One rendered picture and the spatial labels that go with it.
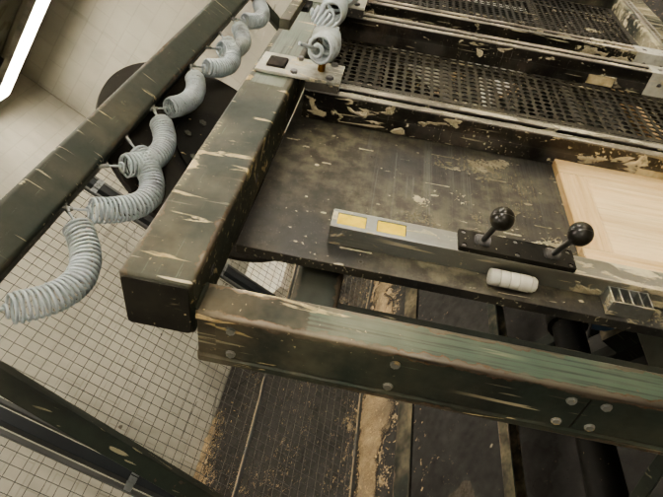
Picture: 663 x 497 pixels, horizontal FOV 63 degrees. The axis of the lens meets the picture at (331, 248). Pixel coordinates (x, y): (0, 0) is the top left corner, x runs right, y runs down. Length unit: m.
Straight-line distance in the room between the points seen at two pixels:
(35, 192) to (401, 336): 0.89
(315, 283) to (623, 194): 0.72
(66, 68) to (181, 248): 7.13
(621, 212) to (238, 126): 0.79
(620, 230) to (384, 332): 0.61
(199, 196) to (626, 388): 0.67
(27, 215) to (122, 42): 6.11
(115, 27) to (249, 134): 6.32
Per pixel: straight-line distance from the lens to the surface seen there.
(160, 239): 0.79
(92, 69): 7.67
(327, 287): 0.91
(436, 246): 0.93
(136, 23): 7.16
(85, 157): 1.46
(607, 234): 1.17
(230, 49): 2.16
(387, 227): 0.94
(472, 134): 1.29
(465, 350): 0.77
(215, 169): 0.92
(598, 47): 2.02
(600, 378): 0.83
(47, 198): 1.34
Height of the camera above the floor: 1.98
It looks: 19 degrees down
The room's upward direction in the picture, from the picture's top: 54 degrees counter-clockwise
